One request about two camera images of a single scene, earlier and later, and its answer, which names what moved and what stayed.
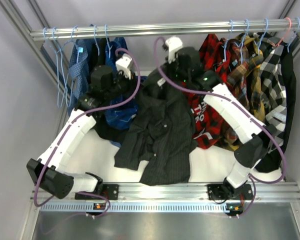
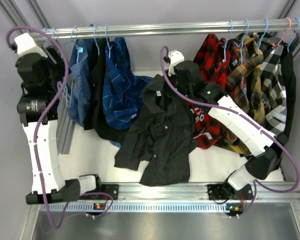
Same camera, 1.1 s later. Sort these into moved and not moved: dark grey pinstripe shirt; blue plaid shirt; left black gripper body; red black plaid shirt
Moved: left black gripper body
Not moved: blue plaid shirt; dark grey pinstripe shirt; red black plaid shirt
